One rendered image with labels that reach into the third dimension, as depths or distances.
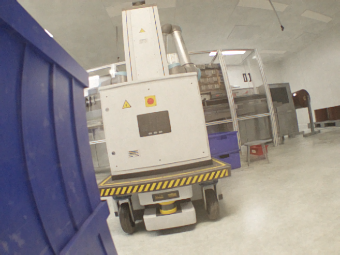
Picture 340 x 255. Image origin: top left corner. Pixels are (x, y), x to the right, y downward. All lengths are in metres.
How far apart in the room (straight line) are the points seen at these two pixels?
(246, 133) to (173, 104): 2.44
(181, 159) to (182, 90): 0.37
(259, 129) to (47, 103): 3.32
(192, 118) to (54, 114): 0.80
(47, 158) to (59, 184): 0.04
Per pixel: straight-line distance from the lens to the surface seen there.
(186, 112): 0.93
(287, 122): 3.77
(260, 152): 2.63
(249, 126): 3.28
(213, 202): 0.95
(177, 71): 1.56
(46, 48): 0.23
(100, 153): 3.15
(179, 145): 0.92
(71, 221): 0.24
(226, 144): 1.99
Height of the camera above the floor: 0.52
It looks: 2 degrees up
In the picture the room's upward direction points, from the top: 9 degrees counter-clockwise
